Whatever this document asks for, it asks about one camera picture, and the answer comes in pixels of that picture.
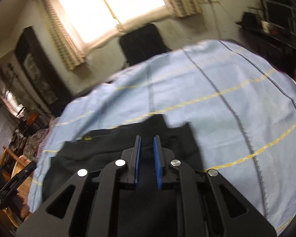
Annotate black hoodie yellow zipper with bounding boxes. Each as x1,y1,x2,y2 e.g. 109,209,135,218
41,113,204,237

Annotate left checkered curtain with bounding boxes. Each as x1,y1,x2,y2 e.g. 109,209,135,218
33,0,85,71

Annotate wooden chair with cushion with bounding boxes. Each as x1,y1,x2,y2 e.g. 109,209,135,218
0,146,34,196

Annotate light blue striped bedsheet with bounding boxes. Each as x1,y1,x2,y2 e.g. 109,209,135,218
28,40,296,236

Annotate bright window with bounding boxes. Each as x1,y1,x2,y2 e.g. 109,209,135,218
58,0,166,44

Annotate black computer desk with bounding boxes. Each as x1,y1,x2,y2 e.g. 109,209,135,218
236,0,296,77

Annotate dark framed landscape painting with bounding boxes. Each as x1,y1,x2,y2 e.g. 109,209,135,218
15,26,72,116

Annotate black office chair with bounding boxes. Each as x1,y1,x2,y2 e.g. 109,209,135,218
119,23,170,66

